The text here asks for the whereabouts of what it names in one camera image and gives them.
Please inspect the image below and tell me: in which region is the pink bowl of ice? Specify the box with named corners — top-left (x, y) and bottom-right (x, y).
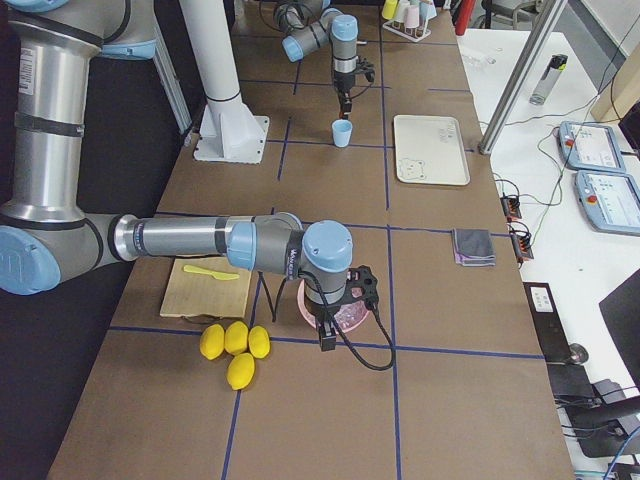
top-left (297, 282), bottom-right (369, 333)

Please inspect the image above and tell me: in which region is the wooden cutting board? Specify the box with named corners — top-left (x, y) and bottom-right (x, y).
top-left (160, 257), bottom-right (251, 318)

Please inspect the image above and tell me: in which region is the grey folded cloth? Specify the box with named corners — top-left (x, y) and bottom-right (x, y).
top-left (452, 229), bottom-right (496, 267)

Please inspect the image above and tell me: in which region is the metal cup rack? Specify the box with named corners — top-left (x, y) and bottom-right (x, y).
top-left (383, 5), bottom-right (431, 42)

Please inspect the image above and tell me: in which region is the pink cup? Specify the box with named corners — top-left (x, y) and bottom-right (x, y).
top-left (404, 5), bottom-right (420, 29)

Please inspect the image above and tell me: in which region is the light blue cup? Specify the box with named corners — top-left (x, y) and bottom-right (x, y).
top-left (331, 119), bottom-right (353, 148)

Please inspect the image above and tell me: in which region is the cream bear tray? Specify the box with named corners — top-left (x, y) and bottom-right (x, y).
top-left (393, 115), bottom-right (470, 186)

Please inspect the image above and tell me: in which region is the teach pendant tablet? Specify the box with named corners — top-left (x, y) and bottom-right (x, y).
top-left (558, 121), bottom-right (626, 173)
top-left (575, 170), bottom-right (639, 236)

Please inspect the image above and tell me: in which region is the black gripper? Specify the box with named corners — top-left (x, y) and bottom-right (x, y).
top-left (333, 71), bottom-right (356, 118)

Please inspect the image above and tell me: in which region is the yellow lemon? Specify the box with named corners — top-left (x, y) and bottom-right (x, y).
top-left (199, 324), bottom-right (225, 360)
top-left (226, 352), bottom-right (255, 391)
top-left (248, 326), bottom-right (271, 359)
top-left (224, 321), bottom-right (249, 356)

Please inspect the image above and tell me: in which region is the yellow-green cup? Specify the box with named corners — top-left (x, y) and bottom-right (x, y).
top-left (381, 0), bottom-right (398, 20)

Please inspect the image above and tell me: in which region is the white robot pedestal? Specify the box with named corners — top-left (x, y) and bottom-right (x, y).
top-left (180, 0), bottom-right (270, 164)

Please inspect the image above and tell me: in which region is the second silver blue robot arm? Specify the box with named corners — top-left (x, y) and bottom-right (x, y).
top-left (1, 58), bottom-right (355, 362)

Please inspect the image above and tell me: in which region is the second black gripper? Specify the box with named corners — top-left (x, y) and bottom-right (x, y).
top-left (305, 297), bottom-right (350, 352)

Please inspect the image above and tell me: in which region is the yellow plastic knife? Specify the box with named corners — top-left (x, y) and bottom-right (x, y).
top-left (182, 265), bottom-right (240, 281)

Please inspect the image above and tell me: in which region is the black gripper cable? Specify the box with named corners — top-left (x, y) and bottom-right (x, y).
top-left (349, 39), bottom-right (382, 101)
top-left (257, 269), bottom-right (395, 371)

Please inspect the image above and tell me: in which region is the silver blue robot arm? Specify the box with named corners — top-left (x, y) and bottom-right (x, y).
top-left (273, 1), bottom-right (359, 104)

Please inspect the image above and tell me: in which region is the aluminium frame post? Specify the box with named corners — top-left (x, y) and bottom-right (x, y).
top-left (478, 0), bottom-right (568, 155)

